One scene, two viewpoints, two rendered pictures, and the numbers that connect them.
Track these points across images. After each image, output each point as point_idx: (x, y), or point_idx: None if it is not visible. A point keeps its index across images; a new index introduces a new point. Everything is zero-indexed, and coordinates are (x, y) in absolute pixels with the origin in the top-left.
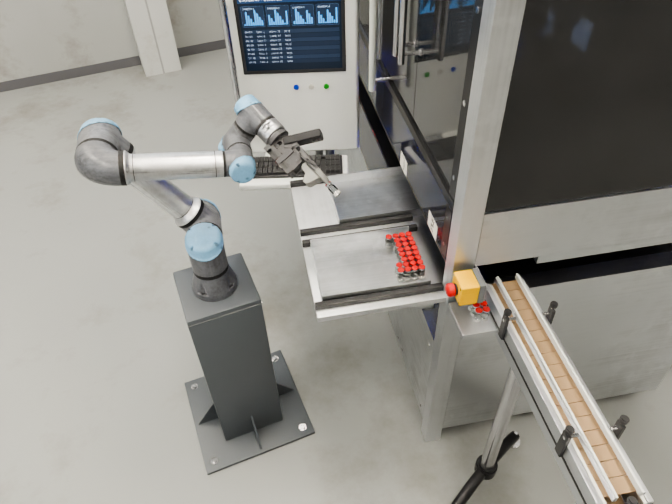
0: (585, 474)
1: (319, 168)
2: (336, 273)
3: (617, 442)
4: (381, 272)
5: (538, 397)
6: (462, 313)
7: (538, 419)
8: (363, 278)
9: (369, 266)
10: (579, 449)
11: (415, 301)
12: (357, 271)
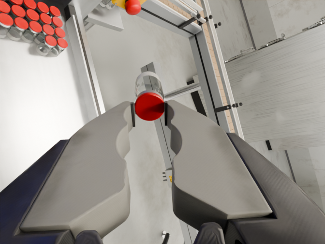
0: (194, 24)
1: (218, 125)
2: (38, 146)
3: (192, 0)
4: (36, 73)
5: (168, 15)
6: (101, 13)
7: (161, 23)
8: (51, 103)
9: (19, 88)
10: (187, 18)
11: (88, 50)
12: (33, 111)
